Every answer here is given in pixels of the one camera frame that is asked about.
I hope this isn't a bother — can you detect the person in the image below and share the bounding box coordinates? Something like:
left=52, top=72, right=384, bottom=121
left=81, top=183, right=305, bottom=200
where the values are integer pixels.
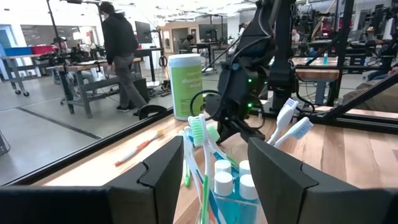
left=51, top=36, right=97, bottom=94
left=98, top=1, right=147, bottom=118
left=290, top=29, right=302, bottom=52
left=182, top=34, right=196, bottom=54

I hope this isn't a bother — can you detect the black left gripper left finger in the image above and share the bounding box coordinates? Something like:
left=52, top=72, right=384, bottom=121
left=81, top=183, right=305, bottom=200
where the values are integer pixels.
left=0, top=135, right=185, bottom=224

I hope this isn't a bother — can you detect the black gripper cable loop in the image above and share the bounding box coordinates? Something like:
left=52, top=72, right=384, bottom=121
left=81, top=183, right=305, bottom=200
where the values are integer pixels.
left=189, top=89, right=225, bottom=121

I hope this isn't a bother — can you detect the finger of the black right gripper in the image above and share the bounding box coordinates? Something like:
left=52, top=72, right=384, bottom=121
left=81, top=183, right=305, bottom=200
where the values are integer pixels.
left=237, top=123, right=267, bottom=142
left=215, top=120, right=236, bottom=145

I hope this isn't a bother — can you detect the purple white toothbrush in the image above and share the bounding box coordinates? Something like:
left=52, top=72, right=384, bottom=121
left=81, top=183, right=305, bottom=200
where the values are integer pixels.
left=266, top=97, right=300, bottom=146

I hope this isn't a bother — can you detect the black monitor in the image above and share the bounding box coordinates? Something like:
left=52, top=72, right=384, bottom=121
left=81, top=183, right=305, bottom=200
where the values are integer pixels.
left=198, top=24, right=218, bottom=40
left=134, top=21, right=154, bottom=45

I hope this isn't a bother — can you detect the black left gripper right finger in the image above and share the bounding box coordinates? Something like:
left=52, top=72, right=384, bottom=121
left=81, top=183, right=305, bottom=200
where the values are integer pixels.
left=247, top=136, right=398, bottom=224

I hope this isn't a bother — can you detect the grey wheeled cart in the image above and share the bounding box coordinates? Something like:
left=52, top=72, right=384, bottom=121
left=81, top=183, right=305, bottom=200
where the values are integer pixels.
left=0, top=52, right=57, bottom=97

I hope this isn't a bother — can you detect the red plastic bin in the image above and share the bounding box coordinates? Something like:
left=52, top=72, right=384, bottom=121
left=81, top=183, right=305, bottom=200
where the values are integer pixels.
left=30, top=44, right=56, bottom=55

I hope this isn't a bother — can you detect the green disinfecting wipes canister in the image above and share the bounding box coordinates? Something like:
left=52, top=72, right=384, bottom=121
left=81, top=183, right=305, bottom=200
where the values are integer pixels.
left=167, top=52, right=204, bottom=122

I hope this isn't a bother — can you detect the blue plastic bin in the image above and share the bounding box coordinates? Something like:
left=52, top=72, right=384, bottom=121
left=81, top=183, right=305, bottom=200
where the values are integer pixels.
left=3, top=46, right=33, bottom=57

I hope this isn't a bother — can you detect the orange white toothbrush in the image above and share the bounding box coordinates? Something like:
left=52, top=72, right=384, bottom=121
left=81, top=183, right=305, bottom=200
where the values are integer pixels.
left=113, top=128, right=165, bottom=167

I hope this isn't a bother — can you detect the grey metal workbench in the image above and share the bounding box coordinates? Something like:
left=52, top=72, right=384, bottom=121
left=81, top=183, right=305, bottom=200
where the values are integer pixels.
left=46, top=48, right=164, bottom=119

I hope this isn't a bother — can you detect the wooden table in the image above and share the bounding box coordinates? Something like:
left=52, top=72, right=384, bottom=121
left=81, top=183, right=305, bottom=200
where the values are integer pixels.
left=292, top=57, right=340, bottom=82

